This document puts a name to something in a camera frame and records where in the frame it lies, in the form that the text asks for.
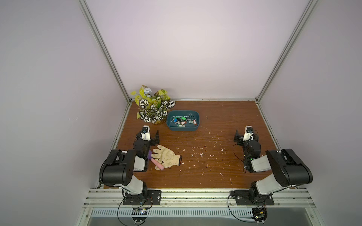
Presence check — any teal plastic storage box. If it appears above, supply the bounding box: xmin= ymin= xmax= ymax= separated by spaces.
xmin=166 ymin=110 xmax=200 ymax=131

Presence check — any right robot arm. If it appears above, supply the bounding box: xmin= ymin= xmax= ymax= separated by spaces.
xmin=233 ymin=126 xmax=313 ymax=203

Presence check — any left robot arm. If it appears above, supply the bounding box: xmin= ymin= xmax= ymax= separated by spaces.
xmin=99 ymin=126 xmax=160 ymax=199

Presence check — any purple pink garden trowel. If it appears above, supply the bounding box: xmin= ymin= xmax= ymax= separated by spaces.
xmin=148 ymin=150 xmax=165 ymax=171

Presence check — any artificial potted plant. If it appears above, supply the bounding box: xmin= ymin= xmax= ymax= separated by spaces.
xmin=131 ymin=85 xmax=176 ymax=125

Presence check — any left electronics board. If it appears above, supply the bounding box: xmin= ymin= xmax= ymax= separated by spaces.
xmin=131 ymin=208 xmax=149 ymax=225

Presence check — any electronics board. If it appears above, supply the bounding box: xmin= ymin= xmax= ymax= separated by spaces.
xmin=131 ymin=208 xmax=149 ymax=225
xmin=251 ymin=205 xmax=268 ymax=224

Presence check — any right electronics board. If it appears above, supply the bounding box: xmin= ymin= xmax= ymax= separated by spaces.
xmin=251 ymin=205 xmax=268 ymax=224

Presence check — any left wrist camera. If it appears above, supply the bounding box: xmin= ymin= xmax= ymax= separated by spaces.
xmin=141 ymin=125 xmax=151 ymax=141

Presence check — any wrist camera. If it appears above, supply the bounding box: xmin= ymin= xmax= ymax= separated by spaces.
xmin=141 ymin=125 xmax=151 ymax=141
xmin=243 ymin=126 xmax=254 ymax=141

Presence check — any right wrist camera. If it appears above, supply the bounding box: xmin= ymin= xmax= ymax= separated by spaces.
xmin=243 ymin=126 xmax=254 ymax=141

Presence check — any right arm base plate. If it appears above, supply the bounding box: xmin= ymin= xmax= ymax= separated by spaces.
xmin=230 ymin=190 xmax=275 ymax=206

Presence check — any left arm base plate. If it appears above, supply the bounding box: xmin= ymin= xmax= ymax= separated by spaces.
xmin=123 ymin=190 xmax=162 ymax=206

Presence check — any aluminium front rail frame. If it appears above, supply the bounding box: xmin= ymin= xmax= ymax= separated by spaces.
xmin=74 ymin=188 xmax=326 ymax=226

